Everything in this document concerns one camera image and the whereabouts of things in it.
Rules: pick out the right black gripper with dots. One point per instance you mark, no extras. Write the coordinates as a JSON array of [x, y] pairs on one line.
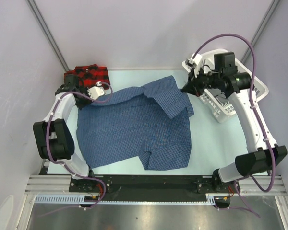
[[193, 86]]

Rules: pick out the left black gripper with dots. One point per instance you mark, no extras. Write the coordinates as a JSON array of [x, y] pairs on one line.
[[80, 106]]

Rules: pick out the blue checked shirt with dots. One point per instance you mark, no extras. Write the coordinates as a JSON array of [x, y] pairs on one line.
[[151, 122]]

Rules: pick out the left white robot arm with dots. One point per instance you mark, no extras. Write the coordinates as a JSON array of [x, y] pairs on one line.
[[53, 138]]

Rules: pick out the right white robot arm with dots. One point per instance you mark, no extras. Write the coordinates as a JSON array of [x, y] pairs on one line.
[[219, 69]]

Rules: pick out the grey shirt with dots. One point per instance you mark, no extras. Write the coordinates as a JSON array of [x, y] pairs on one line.
[[222, 99]]

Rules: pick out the red black plaid shirt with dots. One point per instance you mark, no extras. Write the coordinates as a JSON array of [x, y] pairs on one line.
[[89, 75]]

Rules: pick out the white plastic basket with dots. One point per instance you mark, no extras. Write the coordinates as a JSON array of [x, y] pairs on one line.
[[222, 114]]

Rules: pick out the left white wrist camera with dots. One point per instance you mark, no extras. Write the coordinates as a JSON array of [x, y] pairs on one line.
[[96, 91]]

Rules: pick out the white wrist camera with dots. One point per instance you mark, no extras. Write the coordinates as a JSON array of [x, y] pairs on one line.
[[96, 91], [194, 64]]

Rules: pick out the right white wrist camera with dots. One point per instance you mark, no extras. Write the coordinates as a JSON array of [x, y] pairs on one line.
[[194, 64]]

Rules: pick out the white slotted cable duct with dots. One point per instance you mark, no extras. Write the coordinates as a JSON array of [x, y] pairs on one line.
[[83, 200]]

